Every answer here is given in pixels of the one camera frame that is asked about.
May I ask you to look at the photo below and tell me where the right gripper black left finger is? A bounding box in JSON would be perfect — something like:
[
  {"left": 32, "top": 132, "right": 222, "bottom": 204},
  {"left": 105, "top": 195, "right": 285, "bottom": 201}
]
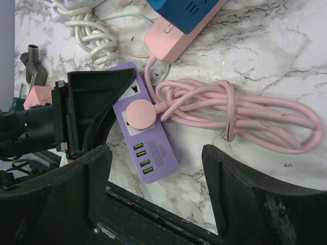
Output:
[{"left": 1, "top": 145, "right": 112, "bottom": 244}]

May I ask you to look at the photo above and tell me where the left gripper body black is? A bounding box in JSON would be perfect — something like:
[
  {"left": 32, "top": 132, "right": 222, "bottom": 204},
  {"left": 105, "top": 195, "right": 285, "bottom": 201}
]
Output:
[{"left": 1, "top": 82, "right": 71, "bottom": 161}]

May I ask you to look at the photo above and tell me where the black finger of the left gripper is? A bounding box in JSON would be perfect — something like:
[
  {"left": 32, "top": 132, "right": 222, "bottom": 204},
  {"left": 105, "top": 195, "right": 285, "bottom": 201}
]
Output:
[{"left": 66, "top": 68, "right": 136, "bottom": 157}]

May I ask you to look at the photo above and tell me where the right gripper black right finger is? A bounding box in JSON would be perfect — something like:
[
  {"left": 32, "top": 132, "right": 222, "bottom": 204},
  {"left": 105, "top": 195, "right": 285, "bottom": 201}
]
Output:
[{"left": 201, "top": 144, "right": 326, "bottom": 244}]

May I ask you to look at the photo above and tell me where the pink cube socket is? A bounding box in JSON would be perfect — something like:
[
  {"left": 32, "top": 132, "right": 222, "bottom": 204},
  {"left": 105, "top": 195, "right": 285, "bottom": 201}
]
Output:
[{"left": 24, "top": 85, "right": 53, "bottom": 110}]

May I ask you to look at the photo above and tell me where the pink round plug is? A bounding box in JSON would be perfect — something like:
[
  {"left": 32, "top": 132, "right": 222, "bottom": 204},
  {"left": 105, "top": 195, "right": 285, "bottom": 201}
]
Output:
[{"left": 126, "top": 99, "right": 156, "bottom": 131}]

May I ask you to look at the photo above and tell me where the purple USB power strip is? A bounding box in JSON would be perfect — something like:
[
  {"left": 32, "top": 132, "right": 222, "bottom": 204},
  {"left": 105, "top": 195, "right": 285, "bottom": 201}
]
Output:
[{"left": 109, "top": 62, "right": 179, "bottom": 184}]

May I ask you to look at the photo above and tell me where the pink power strip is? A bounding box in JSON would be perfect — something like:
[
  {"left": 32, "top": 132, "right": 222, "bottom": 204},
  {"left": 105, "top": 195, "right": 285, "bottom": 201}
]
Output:
[{"left": 144, "top": 6, "right": 223, "bottom": 63}]

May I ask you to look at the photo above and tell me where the pink power cable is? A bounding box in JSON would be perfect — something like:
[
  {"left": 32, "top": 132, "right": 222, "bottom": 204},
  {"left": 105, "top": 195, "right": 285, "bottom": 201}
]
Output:
[{"left": 144, "top": 55, "right": 323, "bottom": 155}]

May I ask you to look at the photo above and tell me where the blue cube socket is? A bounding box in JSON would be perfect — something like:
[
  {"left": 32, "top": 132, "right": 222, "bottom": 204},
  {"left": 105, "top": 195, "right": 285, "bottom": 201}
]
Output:
[{"left": 147, "top": 0, "right": 226, "bottom": 34}]

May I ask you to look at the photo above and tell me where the white coiled power cable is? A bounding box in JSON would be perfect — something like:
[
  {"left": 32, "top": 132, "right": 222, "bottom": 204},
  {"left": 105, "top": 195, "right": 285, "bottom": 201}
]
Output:
[{"left": 51, "top": 0, "right": 118, "bottom": 64}]

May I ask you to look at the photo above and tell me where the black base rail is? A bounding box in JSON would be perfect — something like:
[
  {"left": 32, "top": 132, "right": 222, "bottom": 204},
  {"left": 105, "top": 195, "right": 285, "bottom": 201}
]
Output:
[{"left": 0, "top": 150, "right": 225, "bottom": 245}]

